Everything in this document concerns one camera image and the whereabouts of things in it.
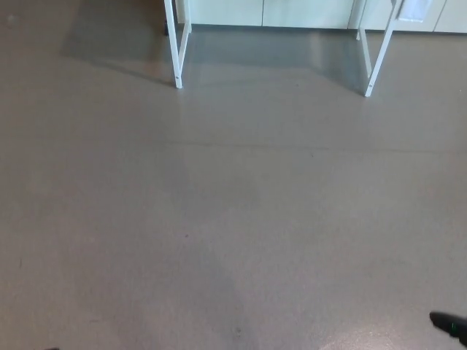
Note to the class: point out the white desk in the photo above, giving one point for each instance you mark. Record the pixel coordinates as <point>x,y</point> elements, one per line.
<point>178,54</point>

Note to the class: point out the white cabinet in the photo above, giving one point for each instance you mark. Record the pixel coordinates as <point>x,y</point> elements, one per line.
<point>292,12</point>

